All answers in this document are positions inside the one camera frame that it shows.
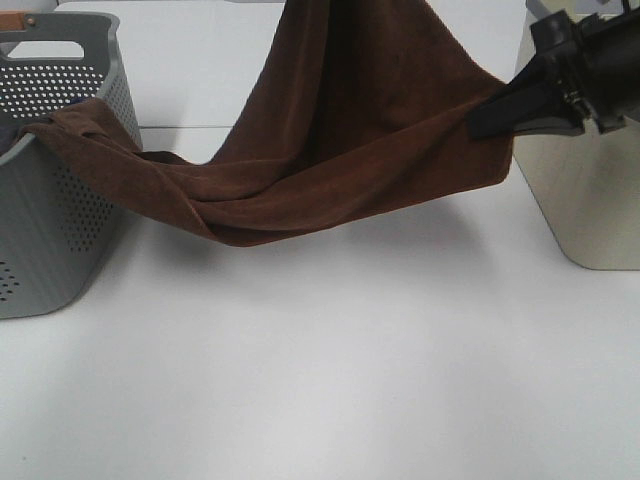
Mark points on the grey perforated plastic basket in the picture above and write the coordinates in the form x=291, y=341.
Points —
x=54, y=228

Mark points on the beige plastic bin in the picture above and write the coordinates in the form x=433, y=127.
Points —
x=587, y=186

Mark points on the brown towel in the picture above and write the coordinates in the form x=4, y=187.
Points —
x=359, y=110

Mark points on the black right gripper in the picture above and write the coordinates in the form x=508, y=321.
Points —
x=581, y=70

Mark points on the orange basket handle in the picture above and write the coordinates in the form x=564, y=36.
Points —
x=15, y=20

